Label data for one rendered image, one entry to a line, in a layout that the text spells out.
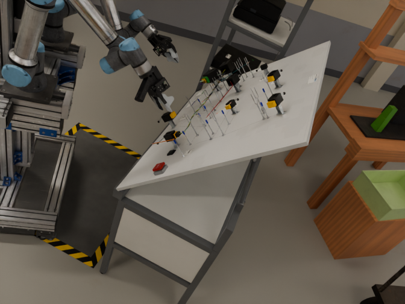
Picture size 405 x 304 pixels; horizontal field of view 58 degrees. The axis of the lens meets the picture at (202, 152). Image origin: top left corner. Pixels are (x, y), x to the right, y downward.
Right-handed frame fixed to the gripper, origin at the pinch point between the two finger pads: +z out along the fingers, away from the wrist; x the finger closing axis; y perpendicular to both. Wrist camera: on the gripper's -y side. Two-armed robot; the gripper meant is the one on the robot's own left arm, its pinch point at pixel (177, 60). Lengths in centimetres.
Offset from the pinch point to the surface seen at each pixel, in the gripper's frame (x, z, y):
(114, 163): -130, 29, -32
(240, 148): 29, 44, 63
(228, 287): -77, 144, 28
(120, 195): -42, 31, 67
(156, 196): -37, 47, 53
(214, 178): -25, 69, 19
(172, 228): -32, 61, 68
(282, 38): 39, 38, -63
